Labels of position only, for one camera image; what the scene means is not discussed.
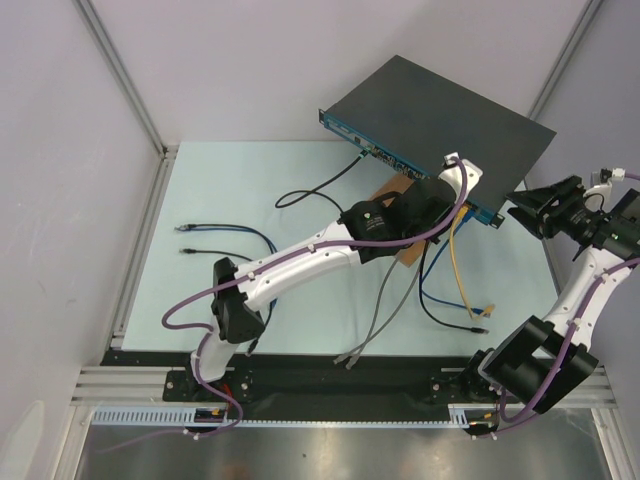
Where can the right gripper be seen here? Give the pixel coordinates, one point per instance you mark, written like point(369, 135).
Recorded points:
point(552, 211)

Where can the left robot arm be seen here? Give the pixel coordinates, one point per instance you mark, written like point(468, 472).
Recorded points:
point(367, 231)

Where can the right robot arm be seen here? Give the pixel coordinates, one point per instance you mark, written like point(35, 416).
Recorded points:
point(546, 358)

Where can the wooden base board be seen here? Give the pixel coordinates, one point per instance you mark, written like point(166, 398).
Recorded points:
point(400, 183)

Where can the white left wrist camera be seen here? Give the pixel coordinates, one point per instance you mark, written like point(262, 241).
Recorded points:
point(461, 174)

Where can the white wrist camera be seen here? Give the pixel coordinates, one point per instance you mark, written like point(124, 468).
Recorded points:
point(602, 181)
point(461, 174)

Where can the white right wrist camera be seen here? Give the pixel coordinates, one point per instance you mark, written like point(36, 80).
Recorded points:
point(602, 181)

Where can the blue-faced black network switch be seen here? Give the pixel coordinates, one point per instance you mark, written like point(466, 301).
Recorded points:
point(410, 118)

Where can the right aluminium frame post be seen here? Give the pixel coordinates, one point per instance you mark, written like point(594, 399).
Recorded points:
point(577, 34)

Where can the aluminium frame post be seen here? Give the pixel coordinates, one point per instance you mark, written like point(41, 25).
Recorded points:
point(577, 34)
point(112, 58)

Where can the black cable teal plug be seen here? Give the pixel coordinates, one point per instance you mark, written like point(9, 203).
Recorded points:
point(296, 196)

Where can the white slotted cable duct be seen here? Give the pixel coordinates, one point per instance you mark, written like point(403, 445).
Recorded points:
point(456, 416)

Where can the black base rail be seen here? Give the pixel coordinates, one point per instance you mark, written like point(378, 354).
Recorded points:
point(316, 388)

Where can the aluminium front frame rail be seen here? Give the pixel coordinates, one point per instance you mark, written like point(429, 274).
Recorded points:
point(139, 386)

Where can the left aluminium frame post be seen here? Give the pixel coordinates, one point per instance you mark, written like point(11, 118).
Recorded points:
point(112, 58)

